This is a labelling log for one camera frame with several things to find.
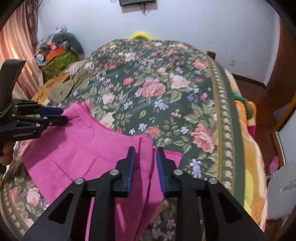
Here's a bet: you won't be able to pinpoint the floral blanket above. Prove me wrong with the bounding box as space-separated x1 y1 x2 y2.
0 38 246 241

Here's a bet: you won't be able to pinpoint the pink slipper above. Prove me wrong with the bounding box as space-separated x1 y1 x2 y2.
268 155 281 175

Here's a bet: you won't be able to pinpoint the person's left hand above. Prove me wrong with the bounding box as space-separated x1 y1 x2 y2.
0 141 16 167

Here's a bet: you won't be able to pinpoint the pink striped curtain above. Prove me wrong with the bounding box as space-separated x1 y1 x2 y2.
0 9 45 103

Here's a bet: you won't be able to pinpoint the green and orange knit item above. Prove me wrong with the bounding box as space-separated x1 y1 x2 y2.
233 93 258 121

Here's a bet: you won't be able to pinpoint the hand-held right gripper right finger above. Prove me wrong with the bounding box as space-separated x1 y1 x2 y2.
156 147 269 241

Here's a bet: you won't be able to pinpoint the grey plush toy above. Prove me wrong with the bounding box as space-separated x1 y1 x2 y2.
53 32 84 54

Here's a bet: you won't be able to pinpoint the orange box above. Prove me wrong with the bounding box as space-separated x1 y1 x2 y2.
45 47 65 62

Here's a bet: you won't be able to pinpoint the pile of clutter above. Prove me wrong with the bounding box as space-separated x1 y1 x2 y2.
35 24 68 64

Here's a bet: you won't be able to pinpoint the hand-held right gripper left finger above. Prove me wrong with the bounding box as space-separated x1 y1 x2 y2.
22 146 136 241

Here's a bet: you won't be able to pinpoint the green patterned bag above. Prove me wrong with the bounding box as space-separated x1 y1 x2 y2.
41 50 79 81

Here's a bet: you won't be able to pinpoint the orange and yellow blanket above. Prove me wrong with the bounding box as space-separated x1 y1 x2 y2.
228 70 269 232

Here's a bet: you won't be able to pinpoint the brown wooden door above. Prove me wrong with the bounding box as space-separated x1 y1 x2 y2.
265 20 296 94

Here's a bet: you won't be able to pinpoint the wooden lap table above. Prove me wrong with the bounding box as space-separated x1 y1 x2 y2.
31 72 71 105

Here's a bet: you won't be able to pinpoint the pink pants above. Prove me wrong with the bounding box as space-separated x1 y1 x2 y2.
22 102 184 241

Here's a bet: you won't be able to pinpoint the olive green garment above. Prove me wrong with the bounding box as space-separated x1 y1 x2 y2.
49 76 80 103

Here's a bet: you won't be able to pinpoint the yellow fluffy item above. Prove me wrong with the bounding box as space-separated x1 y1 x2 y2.
130 31 155 40

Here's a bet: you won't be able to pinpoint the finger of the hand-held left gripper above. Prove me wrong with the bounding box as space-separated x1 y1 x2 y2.
37 107 64 116
44 115 69 127

